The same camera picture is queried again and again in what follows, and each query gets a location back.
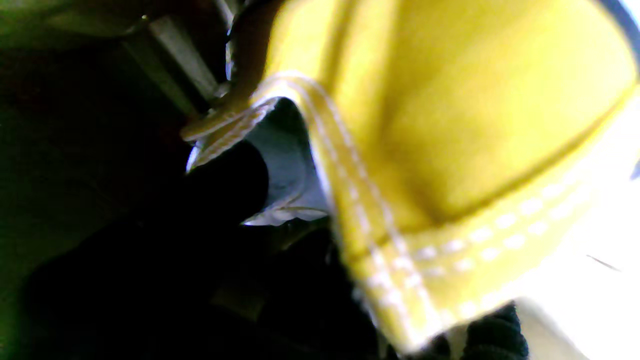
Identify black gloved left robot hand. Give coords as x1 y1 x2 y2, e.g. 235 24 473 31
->
20 140 530 360

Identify brown paper bag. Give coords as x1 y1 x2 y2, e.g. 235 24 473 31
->
0 0 201 360

